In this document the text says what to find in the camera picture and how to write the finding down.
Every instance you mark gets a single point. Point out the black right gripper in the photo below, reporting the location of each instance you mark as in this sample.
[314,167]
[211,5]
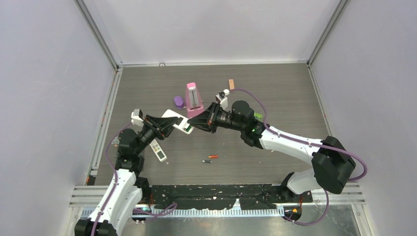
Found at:
[207,121]

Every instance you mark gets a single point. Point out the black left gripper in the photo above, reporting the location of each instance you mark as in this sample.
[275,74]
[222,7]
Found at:
[162,127]

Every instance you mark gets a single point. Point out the white remote control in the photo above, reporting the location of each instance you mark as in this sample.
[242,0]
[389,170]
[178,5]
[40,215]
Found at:
[182,122]
[158,151]

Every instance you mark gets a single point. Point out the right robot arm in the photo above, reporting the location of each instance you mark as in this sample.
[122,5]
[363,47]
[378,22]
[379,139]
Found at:
[330,169]

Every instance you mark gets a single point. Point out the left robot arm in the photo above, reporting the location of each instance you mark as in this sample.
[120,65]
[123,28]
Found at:
[127,188]

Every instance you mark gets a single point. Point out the pink metronome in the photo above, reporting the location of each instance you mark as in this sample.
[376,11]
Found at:
[193,102]

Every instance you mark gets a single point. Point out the purple round object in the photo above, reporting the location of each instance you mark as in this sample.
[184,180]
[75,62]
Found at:
[179,102]

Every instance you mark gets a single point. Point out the small wooden block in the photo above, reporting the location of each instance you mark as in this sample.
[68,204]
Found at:
[231,84]

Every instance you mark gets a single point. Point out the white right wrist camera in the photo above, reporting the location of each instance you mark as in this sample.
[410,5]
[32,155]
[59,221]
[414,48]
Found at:
[222,99]

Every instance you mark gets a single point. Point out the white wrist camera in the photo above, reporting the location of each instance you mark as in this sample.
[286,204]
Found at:
[137,118]
[222,99]

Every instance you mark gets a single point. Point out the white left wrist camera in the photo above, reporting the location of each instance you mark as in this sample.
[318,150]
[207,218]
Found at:
[137,118]

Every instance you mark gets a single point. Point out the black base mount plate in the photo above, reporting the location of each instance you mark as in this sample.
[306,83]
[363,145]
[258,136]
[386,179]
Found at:
[222,196]

